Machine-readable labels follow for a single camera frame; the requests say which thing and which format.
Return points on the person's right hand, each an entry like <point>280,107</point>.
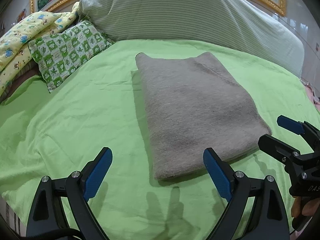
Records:
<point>308,210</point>

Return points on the yellow cartoon print blanket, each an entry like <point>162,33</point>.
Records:
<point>15,54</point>

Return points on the green checkered leaf pillow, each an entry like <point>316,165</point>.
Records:
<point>59,55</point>

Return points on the striped white green duvet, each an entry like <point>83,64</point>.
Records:
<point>235,24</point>

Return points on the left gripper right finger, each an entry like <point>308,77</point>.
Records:
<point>267,220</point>

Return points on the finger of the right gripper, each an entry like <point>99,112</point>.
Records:
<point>279,150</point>
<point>306,130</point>

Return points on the beige knitted sweater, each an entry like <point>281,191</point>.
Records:
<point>193,104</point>

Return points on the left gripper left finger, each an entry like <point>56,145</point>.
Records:
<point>60,208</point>

